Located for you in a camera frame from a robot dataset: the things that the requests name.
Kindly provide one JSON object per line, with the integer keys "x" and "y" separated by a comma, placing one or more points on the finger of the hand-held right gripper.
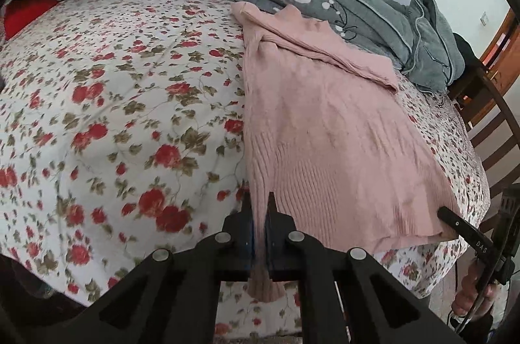
{"x": 463, "y": 227}

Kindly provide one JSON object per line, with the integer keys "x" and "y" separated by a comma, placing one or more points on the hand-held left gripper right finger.
{"x": 269, "y": 242}

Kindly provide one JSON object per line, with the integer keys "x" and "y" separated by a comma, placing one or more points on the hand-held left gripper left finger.
{"x": 245, "y": 234}

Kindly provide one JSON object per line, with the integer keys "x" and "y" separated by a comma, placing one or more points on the pink knit sweater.
{"x": 325, "y": 149}

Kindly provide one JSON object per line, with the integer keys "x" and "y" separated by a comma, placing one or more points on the person's right hand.
{"x": 471, "y": 293}

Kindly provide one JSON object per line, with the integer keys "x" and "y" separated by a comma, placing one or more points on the dark wooden chair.
{"x": 493, "y": 124}

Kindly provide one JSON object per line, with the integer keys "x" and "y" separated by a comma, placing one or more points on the black cloth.
{"x": 467, "y": 59}

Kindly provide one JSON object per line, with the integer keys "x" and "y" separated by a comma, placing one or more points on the floral bed sheet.
{"x": 122, "y": 116}

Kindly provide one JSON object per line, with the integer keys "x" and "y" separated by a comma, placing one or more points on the red cloth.
{"x": 24, "y": 17}

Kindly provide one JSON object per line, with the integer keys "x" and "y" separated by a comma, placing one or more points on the wooden door frame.
{"x": 501, "y": 39}

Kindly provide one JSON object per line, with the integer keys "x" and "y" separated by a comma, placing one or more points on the white wall switch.
{"x": 484, "y": 19}

